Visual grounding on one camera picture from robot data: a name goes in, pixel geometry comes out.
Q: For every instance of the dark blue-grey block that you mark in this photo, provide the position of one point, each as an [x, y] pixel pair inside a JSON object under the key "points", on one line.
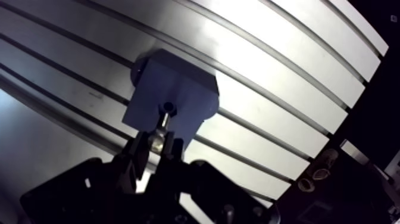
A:
{"points": [[175, 90]]}

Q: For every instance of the steel bolt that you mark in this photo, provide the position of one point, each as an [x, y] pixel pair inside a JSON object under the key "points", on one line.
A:
{"points": [[160, 135]]}

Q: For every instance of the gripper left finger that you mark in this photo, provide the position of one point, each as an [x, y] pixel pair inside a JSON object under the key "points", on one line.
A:
{"points": [[93, 194]]}

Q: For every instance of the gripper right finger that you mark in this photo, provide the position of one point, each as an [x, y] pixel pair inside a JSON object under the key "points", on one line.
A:
{"points": [[212, 194]]}

